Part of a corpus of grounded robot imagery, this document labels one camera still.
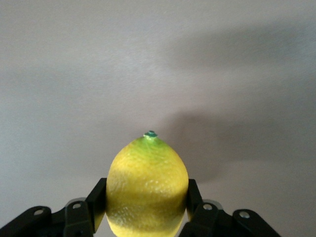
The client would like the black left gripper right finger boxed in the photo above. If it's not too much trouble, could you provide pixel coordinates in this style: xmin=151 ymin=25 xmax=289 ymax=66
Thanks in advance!
xmin=179 ymin=179 xmax=282 ymax=237

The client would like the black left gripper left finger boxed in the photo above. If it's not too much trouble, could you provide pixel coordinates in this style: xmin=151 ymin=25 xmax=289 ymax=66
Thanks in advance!
xmin=0 ymin=177 xmax=107 ymax=237

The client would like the yellow lemon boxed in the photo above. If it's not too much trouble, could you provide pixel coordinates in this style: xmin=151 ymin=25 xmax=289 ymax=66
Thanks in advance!
xmin=105 ymin=130 xmax=190 ymax=237

